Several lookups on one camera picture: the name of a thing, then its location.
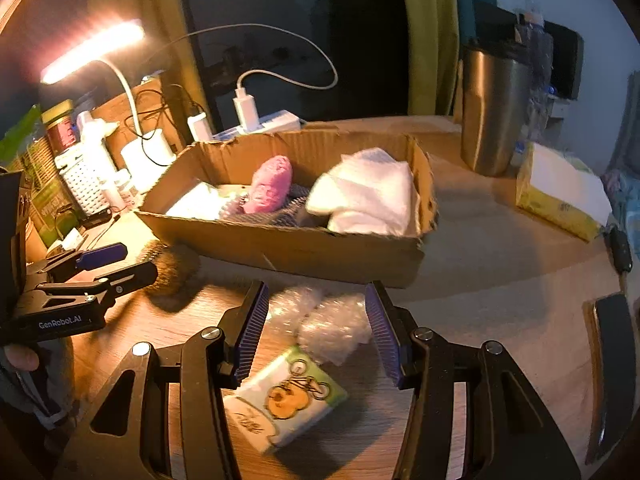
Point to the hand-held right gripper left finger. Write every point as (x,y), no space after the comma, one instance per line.
(252,325)

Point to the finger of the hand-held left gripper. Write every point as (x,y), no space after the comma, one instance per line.
(102,255)
(127,279)

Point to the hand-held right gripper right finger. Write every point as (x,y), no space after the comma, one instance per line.
(382,332)

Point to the clear bubble wrap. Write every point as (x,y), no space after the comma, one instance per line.
(327,327)

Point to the cardboard box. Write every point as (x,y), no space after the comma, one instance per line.
(280,255)

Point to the printed tissue packet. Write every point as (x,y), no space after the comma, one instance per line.
(285,400)

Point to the white thin cloth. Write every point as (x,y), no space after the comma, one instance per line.
(197,202)

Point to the grey knitted sock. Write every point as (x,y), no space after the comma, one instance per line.
(280,217)

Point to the white towel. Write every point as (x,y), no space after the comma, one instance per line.
(370,195)

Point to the pink fluffy sock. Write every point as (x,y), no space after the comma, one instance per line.
(270,185)

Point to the person's left hand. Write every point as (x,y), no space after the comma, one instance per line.
(19,357)

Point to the brown furry ball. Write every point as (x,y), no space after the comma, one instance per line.
(172,270)

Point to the white perforated basket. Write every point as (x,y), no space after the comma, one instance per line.
(85,185)

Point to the green snack bag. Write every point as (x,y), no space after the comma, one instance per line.
(35,195)

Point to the white plastic bottle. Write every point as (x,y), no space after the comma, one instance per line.
(95,132)

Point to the red jar with lid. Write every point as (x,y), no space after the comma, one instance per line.
(61,130)

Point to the brown cardboard panel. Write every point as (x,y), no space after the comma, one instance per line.
(140,110)

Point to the white charger plug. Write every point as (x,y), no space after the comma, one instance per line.
(200,127)
(247,109)

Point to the white desk lamp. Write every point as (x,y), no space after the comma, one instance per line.
(95,50)

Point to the white power strip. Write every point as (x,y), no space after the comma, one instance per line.
(280,121)

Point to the yellow tissue pack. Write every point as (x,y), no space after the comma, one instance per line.
(560,190)

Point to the yellow curtain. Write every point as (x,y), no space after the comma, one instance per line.
(430,40)
(150,25)

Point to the steel tumbler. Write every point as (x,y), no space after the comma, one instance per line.
(492,110)

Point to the black car key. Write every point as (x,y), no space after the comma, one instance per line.
(620,252)

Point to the blue printed bedsheet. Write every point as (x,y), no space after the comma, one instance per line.
(622,195)

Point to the clear plastic water bottle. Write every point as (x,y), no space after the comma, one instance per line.
(542,75)

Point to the black computer monitor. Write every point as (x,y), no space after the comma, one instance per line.
(565,60)

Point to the teal curtain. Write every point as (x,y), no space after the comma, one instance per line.
(472,0)

